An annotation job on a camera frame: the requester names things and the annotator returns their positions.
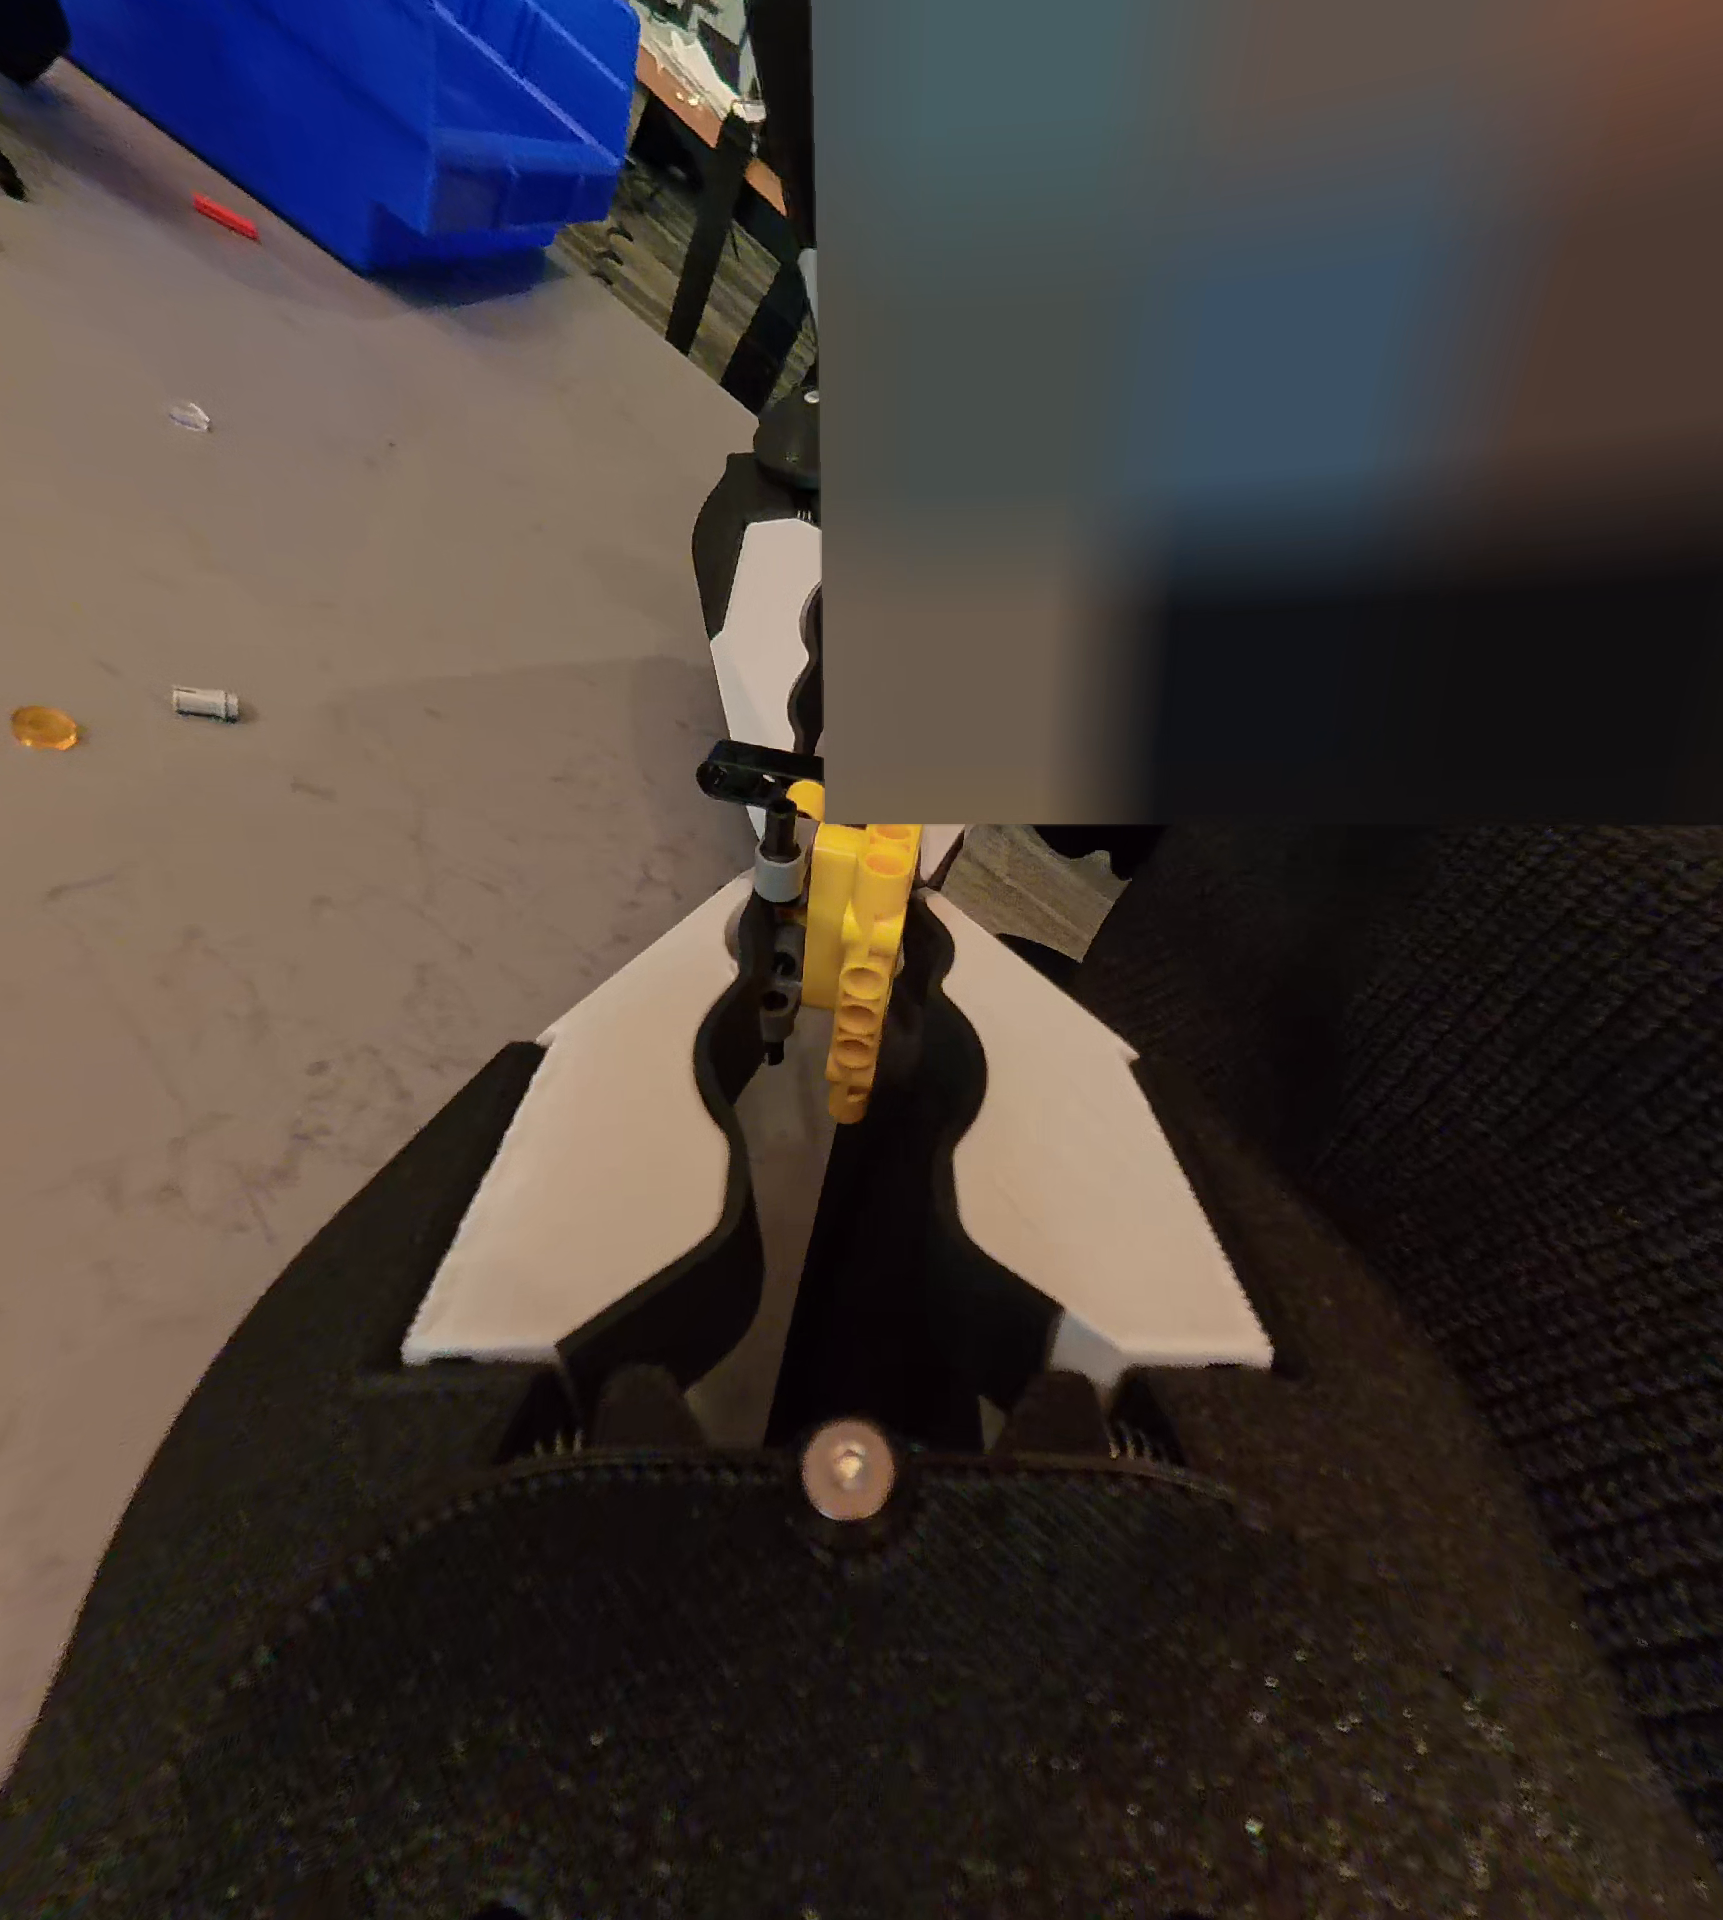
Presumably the wooden desk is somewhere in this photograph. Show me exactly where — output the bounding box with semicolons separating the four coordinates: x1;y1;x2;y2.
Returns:
634;37;789;219

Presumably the yellow toy brick assembly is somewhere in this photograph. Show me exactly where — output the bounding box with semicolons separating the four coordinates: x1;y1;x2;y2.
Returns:
689;740;926;1127

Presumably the blue plastic bin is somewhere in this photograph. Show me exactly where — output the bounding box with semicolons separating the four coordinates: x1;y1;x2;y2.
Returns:
60;0;644;282

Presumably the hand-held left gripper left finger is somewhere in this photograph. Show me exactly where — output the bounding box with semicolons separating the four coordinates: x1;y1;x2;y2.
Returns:
401;873;769;1367

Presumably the black desk leg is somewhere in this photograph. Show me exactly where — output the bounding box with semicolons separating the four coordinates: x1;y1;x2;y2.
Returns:
665;0;823;413

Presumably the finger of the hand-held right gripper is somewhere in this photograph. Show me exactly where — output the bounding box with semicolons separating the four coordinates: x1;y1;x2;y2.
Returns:
706;517;826;843

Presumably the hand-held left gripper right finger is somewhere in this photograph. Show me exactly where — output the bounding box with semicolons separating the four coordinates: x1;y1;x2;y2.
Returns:
910;889;1274;1391

